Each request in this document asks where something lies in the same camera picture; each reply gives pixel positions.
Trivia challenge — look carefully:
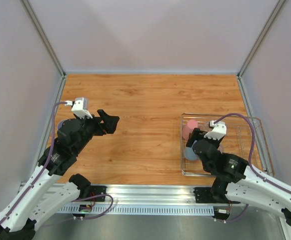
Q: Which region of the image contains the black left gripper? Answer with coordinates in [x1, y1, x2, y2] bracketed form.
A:
[73, 108, 120, 155]

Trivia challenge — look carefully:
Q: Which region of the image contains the blue plastic cup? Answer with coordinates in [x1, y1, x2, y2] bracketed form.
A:
[183, 147, 199, 162]

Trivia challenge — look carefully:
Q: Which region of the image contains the pink plastic cup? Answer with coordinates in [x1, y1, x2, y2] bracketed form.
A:
[181, 119, 199, 140]

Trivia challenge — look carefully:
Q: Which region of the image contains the clear glass cup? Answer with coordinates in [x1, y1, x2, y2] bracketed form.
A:
[201, 121, 211, 132]

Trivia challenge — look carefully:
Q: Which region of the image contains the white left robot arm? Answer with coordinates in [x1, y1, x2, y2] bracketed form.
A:
[0, 109, 120, 240]

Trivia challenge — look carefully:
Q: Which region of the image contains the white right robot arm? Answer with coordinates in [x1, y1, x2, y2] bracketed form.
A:
[186, 128, 291, 227]

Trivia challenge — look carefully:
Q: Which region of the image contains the purple plastic cup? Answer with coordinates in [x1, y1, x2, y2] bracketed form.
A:
[57, 119, 67, 130]

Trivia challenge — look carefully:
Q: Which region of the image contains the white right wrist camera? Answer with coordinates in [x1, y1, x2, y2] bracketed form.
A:
[203, 120, 227, 141]

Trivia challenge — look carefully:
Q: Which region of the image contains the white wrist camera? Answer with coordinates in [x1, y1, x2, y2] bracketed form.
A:
[64, 97, 93, 119]
[203, 120, 227, 141]

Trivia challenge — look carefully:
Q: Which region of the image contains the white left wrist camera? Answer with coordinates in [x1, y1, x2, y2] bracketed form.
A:
[64, 97, 93, 119]

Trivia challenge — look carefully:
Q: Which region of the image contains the metal wire dish rack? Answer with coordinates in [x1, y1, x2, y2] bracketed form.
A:
[180, 113, 274, 177]

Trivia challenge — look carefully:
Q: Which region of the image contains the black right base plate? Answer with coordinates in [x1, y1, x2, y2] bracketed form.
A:
[193, 187, 233, 204]

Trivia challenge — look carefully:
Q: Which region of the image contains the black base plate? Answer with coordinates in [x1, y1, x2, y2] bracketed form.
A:
[193, 187, 233, 204]
[76, 185, 108, 202]

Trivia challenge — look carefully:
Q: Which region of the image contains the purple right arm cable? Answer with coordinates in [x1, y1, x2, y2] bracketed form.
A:
[214, 112, 291, 203]

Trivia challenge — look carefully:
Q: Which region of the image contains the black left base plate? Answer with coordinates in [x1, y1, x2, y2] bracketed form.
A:
[76, 185, 108, 202]

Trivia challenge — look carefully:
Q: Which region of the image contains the aluminium front rail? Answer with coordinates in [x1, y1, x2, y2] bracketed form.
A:
[17, 182, 261, 208]

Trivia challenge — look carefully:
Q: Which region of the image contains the white slotted cable duct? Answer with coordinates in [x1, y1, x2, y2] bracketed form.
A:
[57, 203, 215, 216]

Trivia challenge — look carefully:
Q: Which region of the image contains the aluminium frame post right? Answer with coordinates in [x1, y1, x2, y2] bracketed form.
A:
[236, 0, 288, 78]

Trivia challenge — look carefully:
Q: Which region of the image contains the aluminium frame post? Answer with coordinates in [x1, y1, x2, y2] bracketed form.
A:
[19, 0, 66, 78]
[236, 0, 288, 78]

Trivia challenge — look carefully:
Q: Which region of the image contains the aluminium frame post left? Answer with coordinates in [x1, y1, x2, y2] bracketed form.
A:
[19, 0, 66, 78]

